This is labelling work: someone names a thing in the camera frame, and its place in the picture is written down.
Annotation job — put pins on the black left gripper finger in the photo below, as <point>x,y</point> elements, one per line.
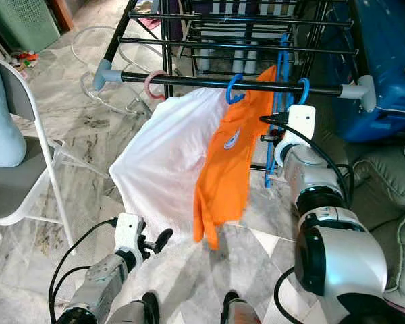
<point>156,252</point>
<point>166,235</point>

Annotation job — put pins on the blue plastic hanger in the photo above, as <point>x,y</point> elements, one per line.
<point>229,94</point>
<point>282,64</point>
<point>308,91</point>

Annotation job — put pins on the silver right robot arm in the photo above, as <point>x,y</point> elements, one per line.
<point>310,175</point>

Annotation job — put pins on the pink plastic hanger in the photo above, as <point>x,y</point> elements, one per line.
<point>147,86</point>

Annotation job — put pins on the grey robot left leg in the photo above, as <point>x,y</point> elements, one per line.
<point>148,309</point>

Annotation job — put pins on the grey robot leg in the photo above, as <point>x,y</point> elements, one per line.
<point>229,307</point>
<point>148,309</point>

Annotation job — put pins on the orange shirt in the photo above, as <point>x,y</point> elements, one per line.
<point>226,175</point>

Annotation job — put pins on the white shirt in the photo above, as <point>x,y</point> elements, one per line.
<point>162,155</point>

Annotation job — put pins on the grey robot right leg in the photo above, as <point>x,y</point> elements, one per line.
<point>229,307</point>

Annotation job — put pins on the black drying rack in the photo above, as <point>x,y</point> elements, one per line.
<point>189,79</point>

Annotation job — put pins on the light blue cushion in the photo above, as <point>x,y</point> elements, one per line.
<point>1,128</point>

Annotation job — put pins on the white folding chair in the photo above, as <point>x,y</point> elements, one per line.
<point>7,189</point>

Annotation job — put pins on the blue storage box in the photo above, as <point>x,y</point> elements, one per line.
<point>385,40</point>

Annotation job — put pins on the red green toy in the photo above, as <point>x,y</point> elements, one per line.
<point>27,59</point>

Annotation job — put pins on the pink floor cloth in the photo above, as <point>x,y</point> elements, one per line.
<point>148,23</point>

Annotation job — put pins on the green cabinet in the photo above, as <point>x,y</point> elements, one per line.
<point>23,23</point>

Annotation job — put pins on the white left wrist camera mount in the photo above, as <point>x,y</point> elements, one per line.
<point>128,236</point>

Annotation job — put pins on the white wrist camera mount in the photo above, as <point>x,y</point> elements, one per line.
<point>302,121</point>
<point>128,236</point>

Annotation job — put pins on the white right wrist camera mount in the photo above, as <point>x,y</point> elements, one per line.
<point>302,121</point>

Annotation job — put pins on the brown wooden post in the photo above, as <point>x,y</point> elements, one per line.
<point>64,12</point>

